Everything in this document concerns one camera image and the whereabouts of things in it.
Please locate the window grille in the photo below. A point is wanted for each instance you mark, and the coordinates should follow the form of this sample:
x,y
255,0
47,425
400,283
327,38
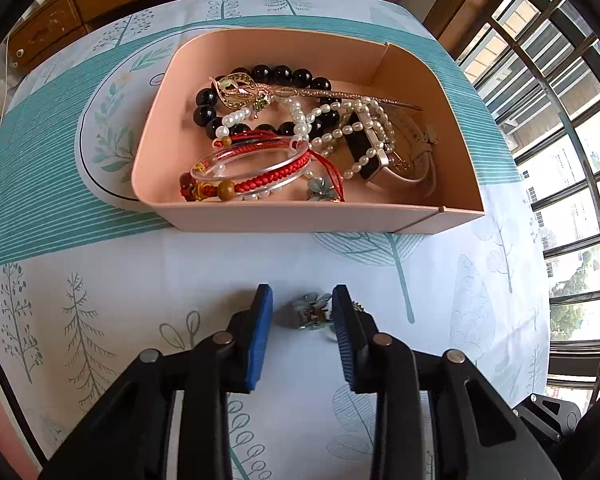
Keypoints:
x,y
555,110

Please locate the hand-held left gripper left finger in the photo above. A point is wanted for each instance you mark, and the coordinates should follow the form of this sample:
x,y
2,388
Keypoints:
x,y
260,340

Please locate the pink storage box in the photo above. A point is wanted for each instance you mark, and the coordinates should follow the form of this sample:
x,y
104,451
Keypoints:
x,y
280,217

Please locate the gold leaf hairpin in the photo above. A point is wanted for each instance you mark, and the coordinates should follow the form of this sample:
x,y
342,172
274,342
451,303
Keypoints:
x,y
240,91

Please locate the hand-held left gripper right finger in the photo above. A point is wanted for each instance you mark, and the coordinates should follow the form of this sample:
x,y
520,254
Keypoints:
x,y
345,340

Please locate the clear bangle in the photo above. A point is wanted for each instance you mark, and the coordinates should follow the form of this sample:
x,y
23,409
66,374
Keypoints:
x,y
202,174

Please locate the pink cushion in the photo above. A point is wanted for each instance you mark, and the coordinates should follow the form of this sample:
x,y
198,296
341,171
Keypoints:
x,y
10,420

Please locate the rose gold smartwatch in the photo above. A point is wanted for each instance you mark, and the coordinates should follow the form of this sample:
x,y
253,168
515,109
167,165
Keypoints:
x,y
375,165

